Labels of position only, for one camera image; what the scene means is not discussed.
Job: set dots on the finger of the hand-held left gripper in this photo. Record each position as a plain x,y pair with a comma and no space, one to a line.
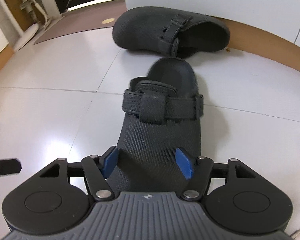
5,167

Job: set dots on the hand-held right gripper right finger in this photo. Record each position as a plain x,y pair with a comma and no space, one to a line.
185,163

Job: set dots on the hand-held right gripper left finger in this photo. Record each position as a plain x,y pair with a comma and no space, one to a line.
110,162

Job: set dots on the dark grey buckle clog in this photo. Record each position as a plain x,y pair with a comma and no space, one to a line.
160,135
140,27

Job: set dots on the white fan stand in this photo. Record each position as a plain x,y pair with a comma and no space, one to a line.
27,35

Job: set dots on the brown door mat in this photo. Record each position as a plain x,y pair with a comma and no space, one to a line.
77,20

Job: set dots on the white curved pipe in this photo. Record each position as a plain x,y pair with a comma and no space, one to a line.
46,17

